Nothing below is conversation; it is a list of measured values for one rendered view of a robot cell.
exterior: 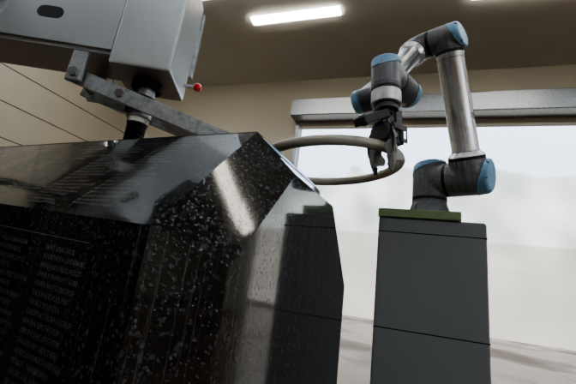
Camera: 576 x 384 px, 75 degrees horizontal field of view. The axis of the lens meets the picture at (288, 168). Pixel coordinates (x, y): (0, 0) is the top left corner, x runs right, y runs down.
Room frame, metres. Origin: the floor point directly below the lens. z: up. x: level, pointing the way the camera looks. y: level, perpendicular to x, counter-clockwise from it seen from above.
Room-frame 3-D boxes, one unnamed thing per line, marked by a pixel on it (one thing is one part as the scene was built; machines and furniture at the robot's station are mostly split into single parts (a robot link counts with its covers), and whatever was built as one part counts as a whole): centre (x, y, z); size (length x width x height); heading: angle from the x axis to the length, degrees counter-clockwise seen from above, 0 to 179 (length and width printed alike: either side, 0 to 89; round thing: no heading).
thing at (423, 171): (1.64, -0.66, 1.07); 0.17 x 0.15 x 0.18; 45
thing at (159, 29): (1.16, 0.59, 1.32); 0.36 x 0.22 x 0.45; 93
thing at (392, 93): (1.01, -0.27, 1.10); 0.10 x 0.09 x 0.05; 33
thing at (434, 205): (1.64, -0.66, 0.93); 0.19 x 0.19 x 0.10
